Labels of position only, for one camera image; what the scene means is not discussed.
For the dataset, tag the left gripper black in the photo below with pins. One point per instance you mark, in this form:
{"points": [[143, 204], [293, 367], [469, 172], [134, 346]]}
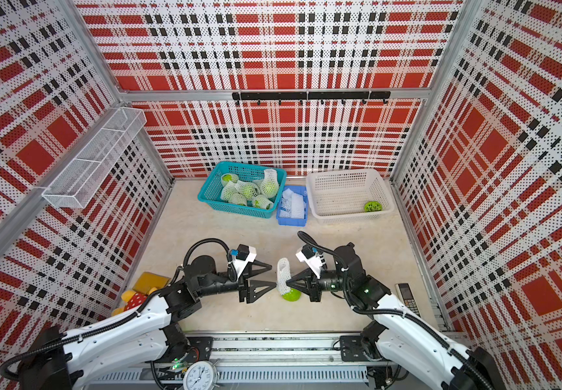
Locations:
{"points": [[244, 289]]}

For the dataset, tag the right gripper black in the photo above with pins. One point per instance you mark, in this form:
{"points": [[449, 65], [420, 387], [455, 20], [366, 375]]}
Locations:
{"points": [[310, 286]]}

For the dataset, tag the green custard apple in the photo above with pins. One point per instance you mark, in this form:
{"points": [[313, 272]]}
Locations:
{"points": [[269, 189], [292, 295], [373, 206]]}

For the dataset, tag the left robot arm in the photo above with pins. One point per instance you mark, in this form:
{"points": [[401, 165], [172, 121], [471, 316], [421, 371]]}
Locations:
{"points": [[150, 332]]}

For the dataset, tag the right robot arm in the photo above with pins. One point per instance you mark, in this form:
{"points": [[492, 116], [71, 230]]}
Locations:
{"points": [[395, 333]]}

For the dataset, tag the stack of white foam nets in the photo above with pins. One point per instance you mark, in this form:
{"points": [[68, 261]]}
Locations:
{"points": [[292, 205]]}

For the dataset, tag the sleeved custard apple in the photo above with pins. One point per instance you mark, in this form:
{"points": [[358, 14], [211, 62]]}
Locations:
{"points": [[228, 178], [262, 202], [238, 199], [248, 189]]}

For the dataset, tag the white plastic basket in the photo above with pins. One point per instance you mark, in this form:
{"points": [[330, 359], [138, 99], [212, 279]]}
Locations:
{"points": [[339, 197]]}

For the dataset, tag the blue plastic tray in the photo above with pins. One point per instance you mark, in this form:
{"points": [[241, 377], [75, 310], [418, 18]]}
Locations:
{"points": [[295, 222]]}

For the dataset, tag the teal plastic basket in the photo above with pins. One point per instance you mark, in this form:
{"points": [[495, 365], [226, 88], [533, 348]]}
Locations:
{"points": [[216, 196]]}

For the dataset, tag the white remote control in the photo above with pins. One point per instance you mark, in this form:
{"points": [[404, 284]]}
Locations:
{"points": [[405, 293]]}

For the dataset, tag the yellow plush toy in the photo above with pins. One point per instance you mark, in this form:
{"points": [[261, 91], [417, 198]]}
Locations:
{"points": [[146, 284]]}

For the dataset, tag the round pressure gauge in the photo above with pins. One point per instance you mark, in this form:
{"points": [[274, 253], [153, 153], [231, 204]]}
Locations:
{"points": [[200, 376]]}

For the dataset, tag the green tape spool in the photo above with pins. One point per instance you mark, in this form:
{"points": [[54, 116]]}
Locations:
{"points": [[432, 372]]}

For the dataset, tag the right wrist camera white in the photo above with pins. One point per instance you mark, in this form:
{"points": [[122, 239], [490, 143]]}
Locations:
{"points": [[313, 259]]}

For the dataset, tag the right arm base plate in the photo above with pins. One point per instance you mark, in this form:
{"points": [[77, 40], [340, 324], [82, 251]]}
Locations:
{"points": [[358, 349]]}

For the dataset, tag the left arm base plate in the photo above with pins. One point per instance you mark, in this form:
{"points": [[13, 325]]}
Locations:
{"points": [[194, 349]]}

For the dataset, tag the black hook rail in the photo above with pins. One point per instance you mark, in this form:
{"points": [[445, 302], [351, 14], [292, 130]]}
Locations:
{"points": [[311, 95]]}

